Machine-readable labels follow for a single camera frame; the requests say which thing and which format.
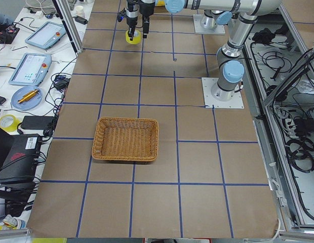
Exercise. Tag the black computer box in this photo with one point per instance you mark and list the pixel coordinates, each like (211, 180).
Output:
(18, 154)

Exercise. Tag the lavender white cup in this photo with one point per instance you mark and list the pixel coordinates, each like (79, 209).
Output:
(79, 11)

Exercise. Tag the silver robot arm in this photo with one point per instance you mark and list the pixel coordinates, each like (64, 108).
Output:
(210, 15)
(231, 70)

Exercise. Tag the near teach pendant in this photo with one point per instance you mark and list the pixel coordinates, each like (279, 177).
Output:
(31, 70)

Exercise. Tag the black power adapter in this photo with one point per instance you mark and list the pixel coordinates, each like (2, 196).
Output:
(36, 122)

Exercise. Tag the spare yellow tape roll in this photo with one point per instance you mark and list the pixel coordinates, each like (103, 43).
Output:
(9, 123)

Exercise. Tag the aluminium frame post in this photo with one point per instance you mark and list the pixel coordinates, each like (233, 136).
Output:
(64, 13)

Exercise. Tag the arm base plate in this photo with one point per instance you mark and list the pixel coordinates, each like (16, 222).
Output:
(214, 97)
(207, 25)

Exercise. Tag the far teach pendant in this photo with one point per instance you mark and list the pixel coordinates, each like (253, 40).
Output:
(46, 36)

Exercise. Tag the blue plate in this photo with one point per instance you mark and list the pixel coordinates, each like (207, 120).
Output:
(32, 103)

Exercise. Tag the brass cylinder tool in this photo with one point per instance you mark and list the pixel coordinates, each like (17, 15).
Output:
(28, 96)

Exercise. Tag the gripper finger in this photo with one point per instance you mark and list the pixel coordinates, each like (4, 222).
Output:
(145, 26)
(131, 32)

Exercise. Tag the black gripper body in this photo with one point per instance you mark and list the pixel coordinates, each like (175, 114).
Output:
(131, 22)
(146, 10)

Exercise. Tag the brown wicker basket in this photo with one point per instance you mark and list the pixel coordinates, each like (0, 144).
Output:
(126, 139)

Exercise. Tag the teach pendant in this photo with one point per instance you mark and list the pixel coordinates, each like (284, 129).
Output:
(46, 36)
(31, 70)

